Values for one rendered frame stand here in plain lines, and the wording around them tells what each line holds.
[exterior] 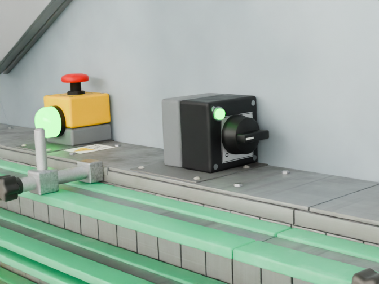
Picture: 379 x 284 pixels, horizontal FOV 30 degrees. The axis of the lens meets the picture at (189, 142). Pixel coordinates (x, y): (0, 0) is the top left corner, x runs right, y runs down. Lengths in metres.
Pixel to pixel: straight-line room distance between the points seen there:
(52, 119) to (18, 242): 0.19
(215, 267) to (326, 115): 0.20
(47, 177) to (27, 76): 0.45
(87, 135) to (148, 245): 0.26
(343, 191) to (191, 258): 0.18
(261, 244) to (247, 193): 0.11
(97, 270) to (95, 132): 0.30
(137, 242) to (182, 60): 0.25
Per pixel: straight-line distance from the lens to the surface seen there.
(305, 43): 0.78
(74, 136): 1.00
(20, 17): 1.16
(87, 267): 0.79
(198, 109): 0.77
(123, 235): 0.85
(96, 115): 1.02
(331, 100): 0.76
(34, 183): 0.81
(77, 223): 0.92
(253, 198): 0.68
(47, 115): 1.00
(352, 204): 0.65
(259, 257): 0.57
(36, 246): 0.88
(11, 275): 1.08
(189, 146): 0.79
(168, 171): 0.80
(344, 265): 0.55
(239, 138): 0.76
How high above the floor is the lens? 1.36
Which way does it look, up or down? 42 degrees down
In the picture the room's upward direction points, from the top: 101 degrees counter-clockwise
